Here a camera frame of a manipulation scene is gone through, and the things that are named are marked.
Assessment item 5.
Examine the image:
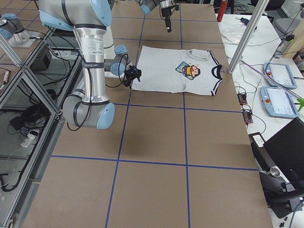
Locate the black box with label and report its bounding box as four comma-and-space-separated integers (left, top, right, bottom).
248, 133, 281, 178

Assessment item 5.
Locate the black power box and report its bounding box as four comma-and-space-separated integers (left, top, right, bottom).
30, 46, 52, 71

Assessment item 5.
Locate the grey cartoon print t-shirt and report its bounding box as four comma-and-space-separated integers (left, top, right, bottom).
132, 46, 222, 96

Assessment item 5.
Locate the lower blue teach pendant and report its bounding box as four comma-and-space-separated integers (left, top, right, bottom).
260, 86, 299, 119

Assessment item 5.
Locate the clear plastic bag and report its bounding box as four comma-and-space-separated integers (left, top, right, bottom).
221, 23, 247, 44

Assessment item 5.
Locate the blue teach pendant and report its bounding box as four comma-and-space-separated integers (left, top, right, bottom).
263, 63, 297, 89
260, 86, 299, 119

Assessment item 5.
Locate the orange circuit board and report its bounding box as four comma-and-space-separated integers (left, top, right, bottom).
237, 93, 253, 126

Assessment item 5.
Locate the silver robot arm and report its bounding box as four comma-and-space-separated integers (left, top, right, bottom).
39, 0, 142, 129
135, 0, 180, 33

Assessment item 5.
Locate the aluminium frame structure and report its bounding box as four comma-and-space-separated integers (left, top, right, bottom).
0, 30, 82, 228

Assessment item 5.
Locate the aluminium frame post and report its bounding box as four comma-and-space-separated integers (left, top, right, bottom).
228, 0, 269, 74

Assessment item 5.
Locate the red bottle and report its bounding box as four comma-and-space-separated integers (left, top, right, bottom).
217, 0, 228, 22

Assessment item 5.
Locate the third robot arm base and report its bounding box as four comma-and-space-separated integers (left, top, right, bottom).
0, 13, 35, 48

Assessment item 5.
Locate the black monitor stand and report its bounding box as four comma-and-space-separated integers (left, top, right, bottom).
259, 171, 304, 219

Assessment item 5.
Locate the upper blue teach pendant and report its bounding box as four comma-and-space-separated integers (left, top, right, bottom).
263, 63, 297, 89

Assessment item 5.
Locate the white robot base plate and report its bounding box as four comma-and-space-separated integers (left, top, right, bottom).
103, 26, 129, 78

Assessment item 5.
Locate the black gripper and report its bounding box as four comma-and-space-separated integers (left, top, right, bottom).
123, 66, 142, 86
160, 0, 179, 33

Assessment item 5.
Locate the black laptop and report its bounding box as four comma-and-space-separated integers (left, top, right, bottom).
264, 117, 304, 182

